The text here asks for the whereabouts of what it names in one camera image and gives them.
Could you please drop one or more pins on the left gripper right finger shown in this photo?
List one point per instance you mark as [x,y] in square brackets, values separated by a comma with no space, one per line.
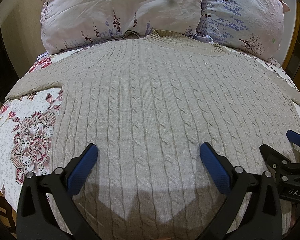
[251,209]

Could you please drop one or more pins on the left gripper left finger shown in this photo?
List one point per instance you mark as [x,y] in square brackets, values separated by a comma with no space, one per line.
[35,219]

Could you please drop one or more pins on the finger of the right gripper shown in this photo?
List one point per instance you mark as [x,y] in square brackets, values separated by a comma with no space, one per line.
[293,137]
[278,163]

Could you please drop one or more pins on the beige cable knit sweater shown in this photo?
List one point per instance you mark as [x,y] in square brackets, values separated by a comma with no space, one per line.
[148,104]

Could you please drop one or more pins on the floral bed sheet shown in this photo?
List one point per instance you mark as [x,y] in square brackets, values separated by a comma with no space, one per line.
[27,121]

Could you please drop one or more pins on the right floral pillow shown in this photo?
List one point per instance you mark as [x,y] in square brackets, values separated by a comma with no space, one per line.
[253,26]

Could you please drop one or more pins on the floral pillow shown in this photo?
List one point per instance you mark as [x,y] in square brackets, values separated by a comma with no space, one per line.
[253,26]
[68,24]

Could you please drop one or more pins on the left floral pillow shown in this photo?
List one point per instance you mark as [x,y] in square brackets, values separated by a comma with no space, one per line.
[68,24]

